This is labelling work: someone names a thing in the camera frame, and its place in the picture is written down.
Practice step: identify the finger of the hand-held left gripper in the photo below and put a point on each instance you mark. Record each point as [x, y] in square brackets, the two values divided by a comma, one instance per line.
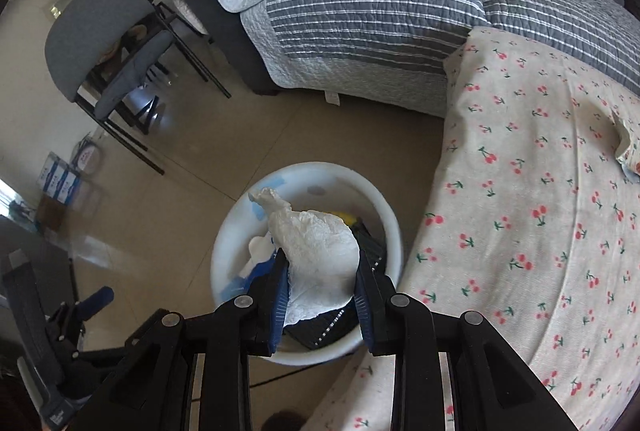
[97, 300]

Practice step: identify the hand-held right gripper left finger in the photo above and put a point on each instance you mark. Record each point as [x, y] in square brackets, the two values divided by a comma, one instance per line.
[277, 306]

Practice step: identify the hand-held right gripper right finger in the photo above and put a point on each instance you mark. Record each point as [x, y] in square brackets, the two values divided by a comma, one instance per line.
[364, 311]

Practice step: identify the black plastic food tray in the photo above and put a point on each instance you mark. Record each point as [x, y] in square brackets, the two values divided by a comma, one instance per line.
[320, 331]

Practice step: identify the large white paper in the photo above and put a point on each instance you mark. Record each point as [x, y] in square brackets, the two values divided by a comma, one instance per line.
[315, 251]

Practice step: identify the white plastic bin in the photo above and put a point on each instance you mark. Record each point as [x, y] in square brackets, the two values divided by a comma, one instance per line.
[320, 176]

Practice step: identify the blue and white cartons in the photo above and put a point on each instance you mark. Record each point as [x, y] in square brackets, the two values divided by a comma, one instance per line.
[57, 178]

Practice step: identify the cherry print tablecloth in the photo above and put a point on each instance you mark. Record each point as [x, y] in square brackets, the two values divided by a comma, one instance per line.
[500, 211]

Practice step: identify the grey padded chair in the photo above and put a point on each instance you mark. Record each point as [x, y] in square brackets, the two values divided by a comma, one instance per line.
[85, 21]

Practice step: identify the grey striped quilt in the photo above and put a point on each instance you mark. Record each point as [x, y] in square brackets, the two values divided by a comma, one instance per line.
[375, 11]

